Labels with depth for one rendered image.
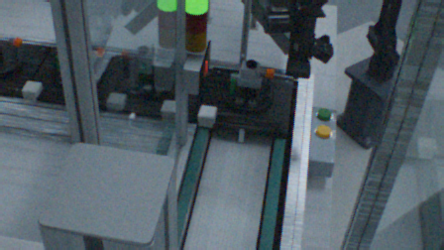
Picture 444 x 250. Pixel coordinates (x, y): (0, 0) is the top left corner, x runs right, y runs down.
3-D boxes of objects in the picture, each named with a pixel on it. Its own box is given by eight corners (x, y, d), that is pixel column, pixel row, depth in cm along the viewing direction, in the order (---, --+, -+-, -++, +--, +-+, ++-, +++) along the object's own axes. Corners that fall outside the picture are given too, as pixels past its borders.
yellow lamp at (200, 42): (208, 41, 136) (208, 23, 132) (204, 54, 132) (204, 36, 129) (186, 39, 136) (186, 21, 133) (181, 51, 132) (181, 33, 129)
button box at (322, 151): (333, 125, 171) (337, 108, 166) (331, 179, 155) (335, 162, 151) (309, 121, 171) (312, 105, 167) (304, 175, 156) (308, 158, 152)
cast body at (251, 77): (262, 79, 164) (264, 59, 159) (260, 89, 161) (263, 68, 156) (231, 75, 165) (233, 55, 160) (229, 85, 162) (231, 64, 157)
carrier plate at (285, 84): (292, 83, 176) (293, 77, 174) (286, 139, 158) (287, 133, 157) (212, 71, 178) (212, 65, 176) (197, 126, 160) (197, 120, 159)
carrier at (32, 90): (128, 61, 180) (125, 26, 171) (104, 113, 163) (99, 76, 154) (54, 51, 182) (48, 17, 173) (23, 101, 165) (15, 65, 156)
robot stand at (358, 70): (398, 131, 176) (416, 78, 162) (366, 150, 169) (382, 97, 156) (365, 104, 184) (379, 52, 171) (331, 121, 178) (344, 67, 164)
